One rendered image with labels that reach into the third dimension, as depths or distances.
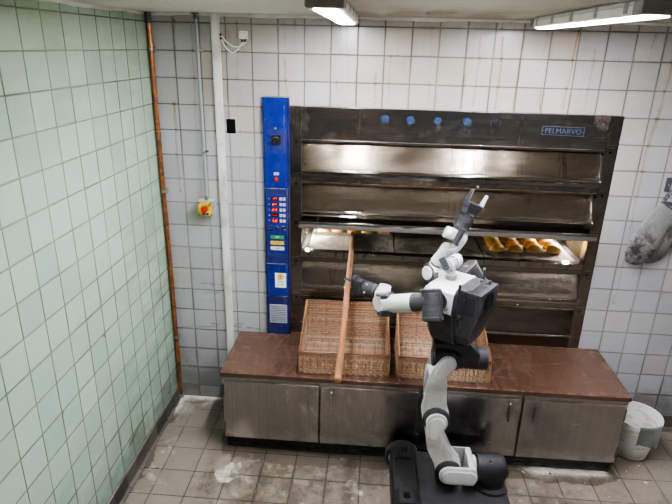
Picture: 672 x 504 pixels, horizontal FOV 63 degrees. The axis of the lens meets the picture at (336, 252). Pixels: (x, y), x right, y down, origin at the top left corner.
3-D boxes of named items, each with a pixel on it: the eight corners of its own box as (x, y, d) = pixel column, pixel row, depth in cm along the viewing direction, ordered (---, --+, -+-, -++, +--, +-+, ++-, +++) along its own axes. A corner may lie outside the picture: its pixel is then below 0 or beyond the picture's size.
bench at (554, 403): (244, 399, 406) (241, 328, 385) (582, 421, 391) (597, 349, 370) (223, 451, 353) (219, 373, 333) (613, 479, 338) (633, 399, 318)
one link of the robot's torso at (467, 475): (470, 463, 318) (472, 444, 313) (476, 489, 299) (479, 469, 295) (434, 461, 319) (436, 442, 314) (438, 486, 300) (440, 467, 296)
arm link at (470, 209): (487, 210, 288) (476, 230, 292) (477, 203, 296) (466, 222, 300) (470, 203, 282) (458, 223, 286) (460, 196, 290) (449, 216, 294)
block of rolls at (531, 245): (474, 224, 424) (475, 217, 422) (538, 227, 421) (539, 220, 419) (489, 252, 367) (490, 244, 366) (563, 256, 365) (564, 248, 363)
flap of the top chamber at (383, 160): (301, 172, 343) (303, 140, 342) (598, 184, 332) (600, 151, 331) (300, 171, 338) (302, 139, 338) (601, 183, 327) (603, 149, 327)
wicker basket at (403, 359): (393, 338, 377) (395, 302, 368) (476, 343, 374) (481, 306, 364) (395, 379, 332) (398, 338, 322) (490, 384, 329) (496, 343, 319)
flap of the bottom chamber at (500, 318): (301, 322, 379) (302, 293, 379) (568, 337, 368) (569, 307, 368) (300, 323, 374) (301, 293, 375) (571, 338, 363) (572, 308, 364)
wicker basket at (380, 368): (305, 334, 380) (305, 298, 370) (387, 338, 378) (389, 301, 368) (296, 373, 335) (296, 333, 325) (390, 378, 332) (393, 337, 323)
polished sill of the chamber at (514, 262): (302, 253, 369) (302, 247, 367) (578, 266, 358) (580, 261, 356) (301, 256, 363) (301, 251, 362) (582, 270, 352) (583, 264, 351)
